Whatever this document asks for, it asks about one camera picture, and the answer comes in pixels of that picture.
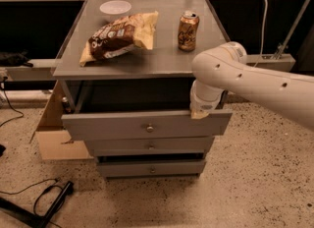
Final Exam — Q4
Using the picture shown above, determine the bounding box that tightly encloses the grey middle drawer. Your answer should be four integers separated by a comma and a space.
85, 137, 214, 156

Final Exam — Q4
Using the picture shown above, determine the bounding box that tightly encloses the orange soda can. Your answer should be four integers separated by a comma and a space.
178, 10, 199, 52

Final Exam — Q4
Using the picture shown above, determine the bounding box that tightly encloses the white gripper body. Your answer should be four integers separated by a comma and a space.
190, 80, 224, 112

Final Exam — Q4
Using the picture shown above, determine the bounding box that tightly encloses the black cloth object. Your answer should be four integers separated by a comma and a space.
0, 52, 32, 67

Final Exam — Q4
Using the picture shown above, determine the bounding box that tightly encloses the grey drawer cabinet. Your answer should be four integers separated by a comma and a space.
54, 0, 225, 168

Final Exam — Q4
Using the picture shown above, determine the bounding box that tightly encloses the small bottle behind cabinet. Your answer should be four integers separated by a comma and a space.
61, 96, 72, 114

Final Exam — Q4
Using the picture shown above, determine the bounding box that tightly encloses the grey drawer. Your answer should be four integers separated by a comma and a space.
62, 88, 232, 142
85, 137, 214, 156
97, 160, 205, 178

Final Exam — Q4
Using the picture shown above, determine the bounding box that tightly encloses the brown yellow chip bag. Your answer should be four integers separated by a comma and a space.
79, 11, 159, 67

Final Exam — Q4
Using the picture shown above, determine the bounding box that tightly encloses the wooden board panel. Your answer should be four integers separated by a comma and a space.
34, 83, 92, 160

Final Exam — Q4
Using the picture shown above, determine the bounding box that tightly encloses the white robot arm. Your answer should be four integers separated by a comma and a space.
190, 42, 314, 131

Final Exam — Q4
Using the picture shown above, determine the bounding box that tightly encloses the white cable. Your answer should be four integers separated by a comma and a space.
253, 0, 269, 69

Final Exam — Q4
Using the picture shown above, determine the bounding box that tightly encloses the black stand base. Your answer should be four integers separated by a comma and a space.
0, 180, 75, 228

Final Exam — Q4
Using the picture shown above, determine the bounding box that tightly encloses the grey top drawer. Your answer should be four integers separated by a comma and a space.
62, 88, 232, 142

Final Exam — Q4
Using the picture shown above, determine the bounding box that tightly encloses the white bowl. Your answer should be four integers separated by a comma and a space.
99, 0, 131, 20

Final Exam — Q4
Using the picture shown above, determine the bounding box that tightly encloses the grey bottom drawer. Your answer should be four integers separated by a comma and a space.
97, 160, 205, 178

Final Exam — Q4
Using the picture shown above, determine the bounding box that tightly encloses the black floor cable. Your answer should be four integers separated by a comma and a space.
0, 177, 60, 197

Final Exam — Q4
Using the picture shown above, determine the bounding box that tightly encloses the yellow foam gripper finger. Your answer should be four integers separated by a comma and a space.
190, 109, 209, 120

